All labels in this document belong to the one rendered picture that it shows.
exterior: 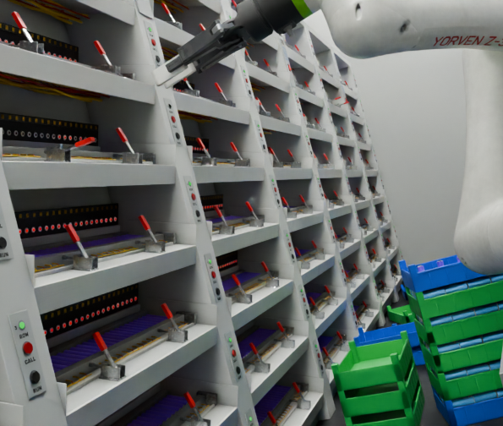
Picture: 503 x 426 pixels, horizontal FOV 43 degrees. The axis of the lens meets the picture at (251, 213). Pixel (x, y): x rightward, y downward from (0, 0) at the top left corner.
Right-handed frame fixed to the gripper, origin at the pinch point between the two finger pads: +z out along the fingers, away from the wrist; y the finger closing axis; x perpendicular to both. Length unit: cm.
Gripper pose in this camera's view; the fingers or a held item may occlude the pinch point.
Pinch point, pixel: (172, 71)
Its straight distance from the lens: 123.9
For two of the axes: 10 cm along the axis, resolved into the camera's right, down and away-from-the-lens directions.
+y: 3.3, -0.6, 9.4
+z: -8.4, 4.4, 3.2
